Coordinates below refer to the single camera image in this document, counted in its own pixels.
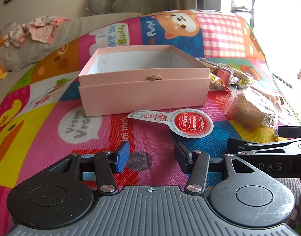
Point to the bread packet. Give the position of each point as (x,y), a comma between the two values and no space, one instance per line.
(271,95)
(248,110)

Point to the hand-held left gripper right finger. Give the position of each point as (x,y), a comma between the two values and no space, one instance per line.
(179,153)

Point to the puffed rice bar packet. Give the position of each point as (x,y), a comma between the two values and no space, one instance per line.
(240,73)

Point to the colourful cartoon play mat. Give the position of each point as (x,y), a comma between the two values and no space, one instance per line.
(54,118)

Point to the yellow snack bar packet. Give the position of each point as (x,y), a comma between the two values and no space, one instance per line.
(241,81)

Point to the red snack packet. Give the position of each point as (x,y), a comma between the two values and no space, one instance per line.
(217,83)

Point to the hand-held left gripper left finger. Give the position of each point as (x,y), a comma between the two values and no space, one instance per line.
(123,156)

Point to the pink cardboard box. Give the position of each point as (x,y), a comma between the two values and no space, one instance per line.
(140,95)

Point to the round red label pouch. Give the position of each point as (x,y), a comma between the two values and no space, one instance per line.
(191,124)

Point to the pile of pink clothes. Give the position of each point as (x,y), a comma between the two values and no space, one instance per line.
(42,29)

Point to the clear packet of white candy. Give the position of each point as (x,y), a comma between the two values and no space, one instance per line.
(214,66)

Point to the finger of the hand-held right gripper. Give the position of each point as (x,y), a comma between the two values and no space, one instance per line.
(290,130)
(251,145)

